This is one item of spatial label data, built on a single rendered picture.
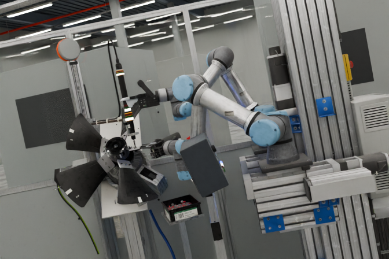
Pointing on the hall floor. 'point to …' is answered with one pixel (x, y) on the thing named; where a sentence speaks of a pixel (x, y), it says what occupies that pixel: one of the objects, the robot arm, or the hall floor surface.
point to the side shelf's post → (151, 234)
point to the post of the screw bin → (185, 240)
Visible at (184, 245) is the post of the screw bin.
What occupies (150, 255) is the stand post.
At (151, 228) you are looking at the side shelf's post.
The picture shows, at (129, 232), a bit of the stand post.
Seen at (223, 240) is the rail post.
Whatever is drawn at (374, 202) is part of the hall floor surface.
